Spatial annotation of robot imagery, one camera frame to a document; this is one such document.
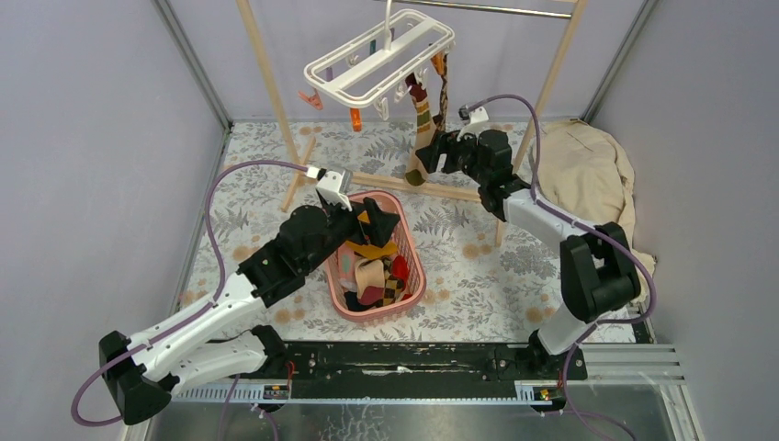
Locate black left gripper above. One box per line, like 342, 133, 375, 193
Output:
302, 196, 401, 275

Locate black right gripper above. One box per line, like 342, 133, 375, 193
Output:
415, 124, 489, 186

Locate mustard yellow sock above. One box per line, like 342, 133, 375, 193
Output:
345, 213, 399, 260

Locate pink laundry basket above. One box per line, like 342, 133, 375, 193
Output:
323, 190, 426, 322

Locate red snowflake sock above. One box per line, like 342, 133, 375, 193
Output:
390, 254, 410, 283

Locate beige purple striped sock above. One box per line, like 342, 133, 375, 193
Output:
355, 258, 385, 305

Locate brown argyle sock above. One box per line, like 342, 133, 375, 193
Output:
432, 51, 448, 132
374, 260, 406, 308

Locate navy sock red cuff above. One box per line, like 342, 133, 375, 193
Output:
344, 291, 371, 312

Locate wooden clothes rack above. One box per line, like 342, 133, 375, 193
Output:
233, 0, 591, 248

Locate pink green patterned sock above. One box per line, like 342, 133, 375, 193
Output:
337, 248, 357, 292

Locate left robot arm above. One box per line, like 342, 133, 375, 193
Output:
98, 196, 403, 425

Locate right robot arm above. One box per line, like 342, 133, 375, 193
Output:
415, 130, 641, 379

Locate white plastic clip hanger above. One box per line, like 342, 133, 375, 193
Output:
303, 1, 455, 120

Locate orange clothes peg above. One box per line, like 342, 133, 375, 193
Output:
349, 107, 363, 132

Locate floral patterned mat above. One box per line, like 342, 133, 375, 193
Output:
176, 122, 561, 342

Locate pink clothes peg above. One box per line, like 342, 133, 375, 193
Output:
298, 89, 323, 111

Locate beige cloth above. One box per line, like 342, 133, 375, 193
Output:
530, 120, 657, 304

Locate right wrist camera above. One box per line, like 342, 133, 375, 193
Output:
457, 106, 490, 141

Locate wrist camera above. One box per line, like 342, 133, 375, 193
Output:
305, 165, 353, 211
457, 106, 490, 141

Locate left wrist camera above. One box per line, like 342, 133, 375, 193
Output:
305, 165, 353, 211

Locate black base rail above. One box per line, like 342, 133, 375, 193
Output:
228, 339, 589, 401

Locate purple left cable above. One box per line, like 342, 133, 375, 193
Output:
70, 160, 311, 441

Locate purple cable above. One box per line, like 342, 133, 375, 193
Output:
70, 160, 311, 441
469, 93, 659, 441

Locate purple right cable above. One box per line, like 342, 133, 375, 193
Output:
469, 93, 659, 441

